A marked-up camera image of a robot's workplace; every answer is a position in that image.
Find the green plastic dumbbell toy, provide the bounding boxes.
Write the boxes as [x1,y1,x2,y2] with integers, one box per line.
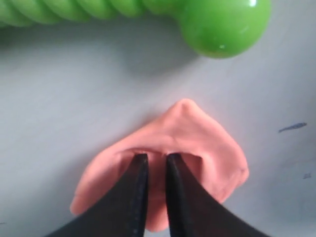
[0,0,272,58]

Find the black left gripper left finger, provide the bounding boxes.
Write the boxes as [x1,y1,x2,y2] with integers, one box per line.
[49,154,149,237]

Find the soft orange putty lump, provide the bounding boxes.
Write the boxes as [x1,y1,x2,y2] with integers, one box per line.
[70,99,249,232]

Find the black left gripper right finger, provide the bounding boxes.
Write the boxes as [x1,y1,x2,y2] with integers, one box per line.
[165,153,265,237]

